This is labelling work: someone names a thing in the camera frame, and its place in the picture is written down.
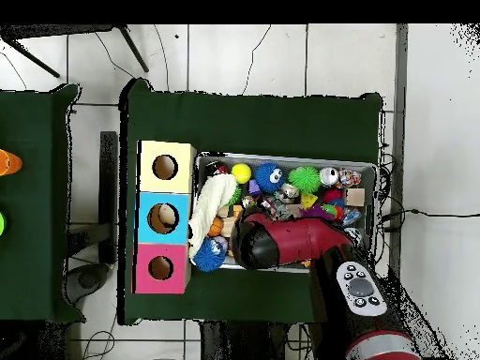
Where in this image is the clear mesh bin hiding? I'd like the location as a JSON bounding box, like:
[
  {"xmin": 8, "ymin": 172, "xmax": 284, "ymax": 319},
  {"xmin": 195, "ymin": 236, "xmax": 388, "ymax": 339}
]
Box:
[{"xmin": 188, "ymin": 151, "xmax": 378, "ymax": 278}]

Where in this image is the black power cable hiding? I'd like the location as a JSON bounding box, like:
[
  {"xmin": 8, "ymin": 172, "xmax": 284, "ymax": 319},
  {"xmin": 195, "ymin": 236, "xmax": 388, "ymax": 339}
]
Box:
[{"xmin": 378, "ymin": 207, "xmax": 480, "ymax": 233}]

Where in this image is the dark grey stand base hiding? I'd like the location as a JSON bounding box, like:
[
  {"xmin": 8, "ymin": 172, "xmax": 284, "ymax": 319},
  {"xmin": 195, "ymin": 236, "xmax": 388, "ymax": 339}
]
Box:
[{"xmin": 65, "ymin": 262, "xmax": 112, "ymax": 306}]

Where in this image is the black tripod stand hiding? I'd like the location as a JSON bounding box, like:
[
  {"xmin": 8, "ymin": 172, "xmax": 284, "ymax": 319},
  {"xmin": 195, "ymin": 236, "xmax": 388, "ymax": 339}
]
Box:
[{"xmin": 0, "ymin": 23, "xmax": 150, "ymax": 79}]

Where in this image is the silver tin can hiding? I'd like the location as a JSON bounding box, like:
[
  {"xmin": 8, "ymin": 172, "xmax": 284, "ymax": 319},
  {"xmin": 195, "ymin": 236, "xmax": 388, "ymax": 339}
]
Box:
[{"xmin": 319, "ymin": 166, "xmax": 340, "ymax": 188}]

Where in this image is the dark green table cloth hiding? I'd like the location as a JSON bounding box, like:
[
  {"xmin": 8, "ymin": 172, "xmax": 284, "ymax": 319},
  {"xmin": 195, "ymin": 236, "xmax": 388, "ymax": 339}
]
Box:
[
  {"xmin": 117, "ymin": 77, "xmax": 384, "ymax": 326},
  {"xmin": 0, "ymin": 82, "xmax": 87, "ymax": 325}
]

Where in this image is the cream waffle cloth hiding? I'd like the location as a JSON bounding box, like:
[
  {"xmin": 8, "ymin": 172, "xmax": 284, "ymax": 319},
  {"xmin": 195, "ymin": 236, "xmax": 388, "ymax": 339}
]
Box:
[{"xmin": 187, "ymin": 172, "xmax": 238, "ymax": 260}]

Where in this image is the yellow ball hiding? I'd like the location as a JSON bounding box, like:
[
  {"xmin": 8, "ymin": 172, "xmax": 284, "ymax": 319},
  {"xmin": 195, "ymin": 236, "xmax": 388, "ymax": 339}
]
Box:
[{"xmin": 231, "ymin": 162, "xmax": 253, "ymax": 185}]

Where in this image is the plain wooden block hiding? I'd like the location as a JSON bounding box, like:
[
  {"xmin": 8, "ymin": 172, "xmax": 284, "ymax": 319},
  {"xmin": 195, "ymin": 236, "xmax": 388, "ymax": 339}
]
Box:
[{"xmin": 344, "ymin": 187, "xmax": 366, "ymax": 207}]

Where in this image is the colourful confetti ball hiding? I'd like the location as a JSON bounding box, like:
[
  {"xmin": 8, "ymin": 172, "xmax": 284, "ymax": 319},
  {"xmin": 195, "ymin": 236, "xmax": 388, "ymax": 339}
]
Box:
[{"xmin": 337, "ymin": 168, "xmax": 363, "ymax": 188}]

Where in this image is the purple spiky toy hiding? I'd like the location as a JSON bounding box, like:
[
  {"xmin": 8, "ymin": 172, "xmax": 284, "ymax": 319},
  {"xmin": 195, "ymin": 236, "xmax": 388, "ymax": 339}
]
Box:
[{"xmin": 299, "ymin": 204, "xmax": 332, "ymax": 221}]

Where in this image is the orange cone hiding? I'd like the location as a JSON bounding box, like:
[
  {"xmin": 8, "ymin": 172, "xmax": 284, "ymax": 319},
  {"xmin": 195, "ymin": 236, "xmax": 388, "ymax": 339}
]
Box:
[{"xmin": 0, "ymin": 148, "xmax": 23, "ymax": 177}]

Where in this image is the black upright panel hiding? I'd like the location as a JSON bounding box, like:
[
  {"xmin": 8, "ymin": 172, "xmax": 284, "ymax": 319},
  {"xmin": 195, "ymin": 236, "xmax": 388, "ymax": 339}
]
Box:
[{"xmin": 98, "ymin": 130, "xmax": 119, "ymax": 263}]

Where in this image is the blue spiky ball with eyes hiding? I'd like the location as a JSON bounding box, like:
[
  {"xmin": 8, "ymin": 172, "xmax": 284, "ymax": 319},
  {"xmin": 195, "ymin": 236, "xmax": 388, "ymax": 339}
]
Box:
[
  {"xmin": 191, "ymin": 236, "xmax": 228, "ymax": 273},
  {"xmin": 254, "ymin": 161, "xmax": 286, "ymax": 195}
]

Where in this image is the orange toy basketball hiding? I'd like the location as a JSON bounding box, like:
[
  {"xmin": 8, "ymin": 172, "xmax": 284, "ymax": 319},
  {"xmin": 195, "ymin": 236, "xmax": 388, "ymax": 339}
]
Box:
[{"xmin": 206, "ymin": 217, "xmax": 225, "ymax": 238}]

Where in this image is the wooden three-hole box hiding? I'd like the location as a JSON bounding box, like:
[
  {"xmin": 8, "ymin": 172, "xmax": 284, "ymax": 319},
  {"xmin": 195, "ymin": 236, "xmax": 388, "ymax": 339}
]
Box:
[{"xmin": 131, "ymin": 140, "xmax": 198, "ymax": 295}]

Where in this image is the green spiky ball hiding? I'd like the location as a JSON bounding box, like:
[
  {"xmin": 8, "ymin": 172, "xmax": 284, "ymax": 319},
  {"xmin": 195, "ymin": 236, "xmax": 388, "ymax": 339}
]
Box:
[{"xmin": 287, "ymin": 165, "xmax": 323, "ymax": 195}]

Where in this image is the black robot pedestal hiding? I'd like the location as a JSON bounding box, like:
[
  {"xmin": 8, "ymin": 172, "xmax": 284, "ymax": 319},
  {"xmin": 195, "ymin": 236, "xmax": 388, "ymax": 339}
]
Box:
[{"xmin": 200, "ymin": 321, "xmax": 290, "ymax": 360}]

